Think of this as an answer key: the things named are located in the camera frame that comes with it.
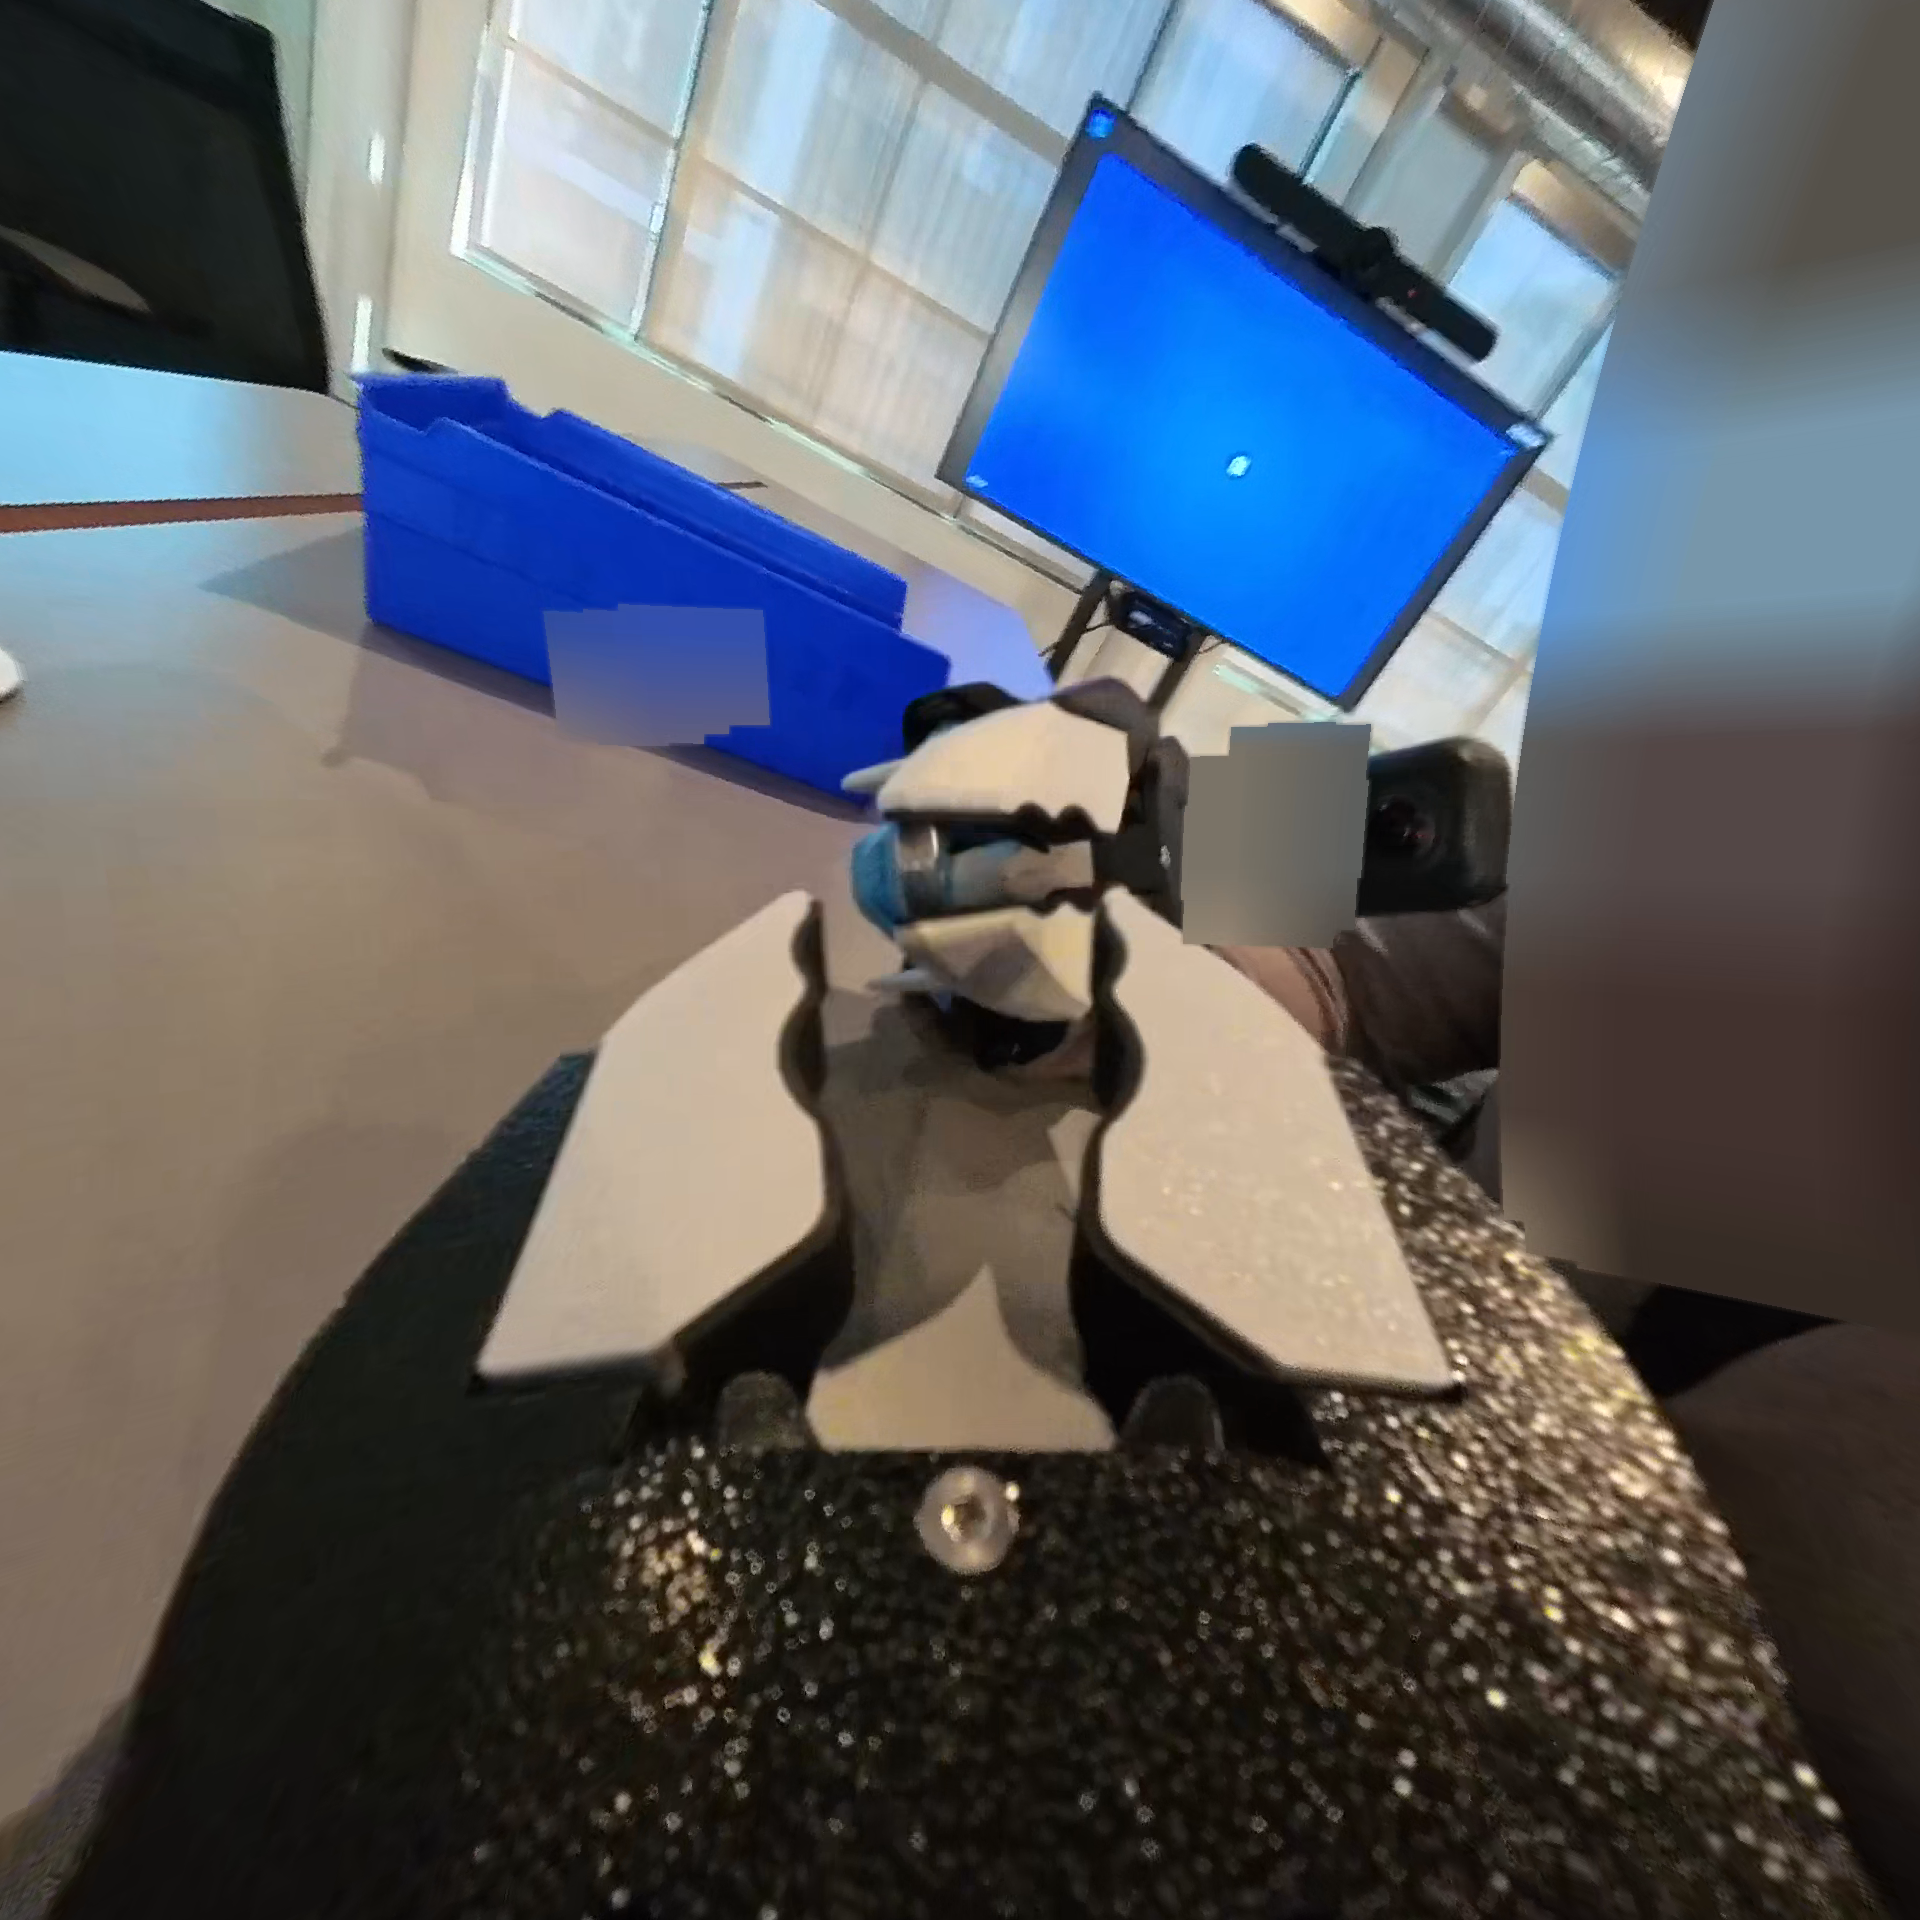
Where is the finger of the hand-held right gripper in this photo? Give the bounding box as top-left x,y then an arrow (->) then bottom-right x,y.
866,877 -> 1126,1053
843,690 -> 1162,846

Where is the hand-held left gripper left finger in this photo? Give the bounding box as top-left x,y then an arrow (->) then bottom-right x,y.
474,888 -> 843,1384

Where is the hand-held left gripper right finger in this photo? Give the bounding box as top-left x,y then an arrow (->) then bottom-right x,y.
1071,915 -> 1459,1400

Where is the person's right forearm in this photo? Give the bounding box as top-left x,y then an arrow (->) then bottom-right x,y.
1227,903 -> 1505,1158

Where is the black monitor stand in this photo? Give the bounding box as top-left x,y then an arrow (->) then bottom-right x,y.
1040,575 -> 1252,712

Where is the blue screen monitor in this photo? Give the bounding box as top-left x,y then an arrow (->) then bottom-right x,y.
935,94 -> 1553,715

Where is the blue plastic storage bin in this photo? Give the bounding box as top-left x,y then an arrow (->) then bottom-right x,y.
351,373 -> 956,801

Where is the black webcam bar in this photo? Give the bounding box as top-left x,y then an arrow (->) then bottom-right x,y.
1227,141 -> 1502,363

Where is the paned glass window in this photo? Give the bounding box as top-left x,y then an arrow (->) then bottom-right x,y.
451,0 -> 1650,708

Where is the person's body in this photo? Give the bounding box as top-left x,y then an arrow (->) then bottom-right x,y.
1547,1266 -> 1920,1920

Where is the black office chair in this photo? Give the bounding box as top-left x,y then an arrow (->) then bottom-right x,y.
0,0 -> 337,399

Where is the silver ceiling duct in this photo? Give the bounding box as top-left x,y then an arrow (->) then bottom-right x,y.
1401,0 -> 1704,173

